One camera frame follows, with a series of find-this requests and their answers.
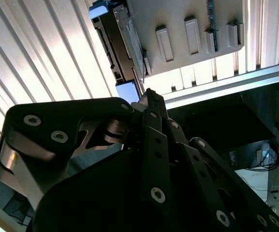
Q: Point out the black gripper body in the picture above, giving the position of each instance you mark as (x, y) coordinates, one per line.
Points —
(93, 205)

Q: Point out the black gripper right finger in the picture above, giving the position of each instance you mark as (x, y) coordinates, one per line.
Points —
(226, 177)

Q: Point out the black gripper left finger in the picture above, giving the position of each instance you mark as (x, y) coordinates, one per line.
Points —
(57, 113)

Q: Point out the hard disk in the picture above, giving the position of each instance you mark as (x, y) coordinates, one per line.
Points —
(112, 48)

